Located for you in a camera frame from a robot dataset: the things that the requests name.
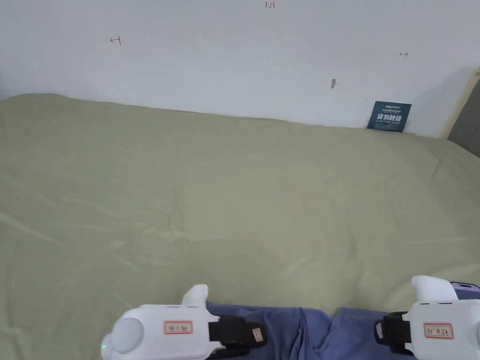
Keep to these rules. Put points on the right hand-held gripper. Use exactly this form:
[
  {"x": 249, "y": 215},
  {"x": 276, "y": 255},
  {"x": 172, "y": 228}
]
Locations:
[{"x": 446, "y": 330}]

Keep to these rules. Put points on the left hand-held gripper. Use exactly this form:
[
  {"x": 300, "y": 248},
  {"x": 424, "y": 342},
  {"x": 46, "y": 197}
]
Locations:
[{"x": 157, "y": 333}]

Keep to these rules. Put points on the dark blue garment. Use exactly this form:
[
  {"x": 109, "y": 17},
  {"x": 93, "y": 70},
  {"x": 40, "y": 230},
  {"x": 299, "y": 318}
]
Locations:
[{"x": 300, "y": 333}]

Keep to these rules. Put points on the purple phone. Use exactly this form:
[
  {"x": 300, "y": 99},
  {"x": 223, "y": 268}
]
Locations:
[{"x": 467, "y": 290}]

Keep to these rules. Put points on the bed with pale green sheet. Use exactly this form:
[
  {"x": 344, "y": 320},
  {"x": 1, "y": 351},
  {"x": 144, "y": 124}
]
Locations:
[{"x": 195, "y": 195}]

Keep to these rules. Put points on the dark blue printed card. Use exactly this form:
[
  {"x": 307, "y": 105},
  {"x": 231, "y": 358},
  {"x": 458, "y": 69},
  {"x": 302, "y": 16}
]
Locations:
[{"x": 389, "y": 117}]

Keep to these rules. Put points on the grey padded headboard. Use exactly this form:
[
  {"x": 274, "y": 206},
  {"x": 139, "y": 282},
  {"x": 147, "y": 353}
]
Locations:
[{"x": 467, "y": 127}]

